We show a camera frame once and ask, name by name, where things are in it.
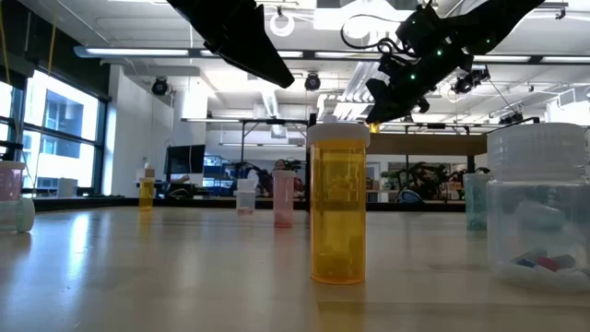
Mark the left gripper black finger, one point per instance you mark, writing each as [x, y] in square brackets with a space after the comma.
[193, 23]
[249, 41]

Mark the green pill bottle white cap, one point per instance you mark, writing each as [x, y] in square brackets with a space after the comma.
[475, 203]

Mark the clear pill jar white cap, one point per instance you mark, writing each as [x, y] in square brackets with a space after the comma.
[245, 203]
[25, 216]
[539, 161]

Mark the pink pill bottle white cap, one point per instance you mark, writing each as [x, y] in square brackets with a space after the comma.
[283, 200]
[10, 184]

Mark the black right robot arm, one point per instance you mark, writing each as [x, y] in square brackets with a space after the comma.
[498, 18]

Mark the wooden shelf board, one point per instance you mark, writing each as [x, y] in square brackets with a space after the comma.
[428, 144]

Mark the black metal shelf leg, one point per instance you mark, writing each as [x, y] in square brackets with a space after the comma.
[470, 163]

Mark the white round ceiling fixture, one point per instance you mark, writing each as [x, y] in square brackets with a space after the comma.
[273, 25]

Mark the black ceiling spotlight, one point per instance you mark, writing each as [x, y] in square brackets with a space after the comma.
[160, 86]
[470, 80]
[312, 82]

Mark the long ceiling light bar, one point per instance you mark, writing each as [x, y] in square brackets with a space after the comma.
[138, 52]

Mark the grey-blue chair back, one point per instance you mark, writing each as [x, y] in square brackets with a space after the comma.
[409, 197]

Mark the black computer monitor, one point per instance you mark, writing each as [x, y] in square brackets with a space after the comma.
[184, 159]

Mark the large dark-framed window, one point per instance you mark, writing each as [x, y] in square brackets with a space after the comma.
[69, 152]

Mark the white box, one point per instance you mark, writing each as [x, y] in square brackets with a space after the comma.
[67, 186]

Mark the background black metal frame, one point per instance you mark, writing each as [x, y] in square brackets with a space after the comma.
[258, 121]

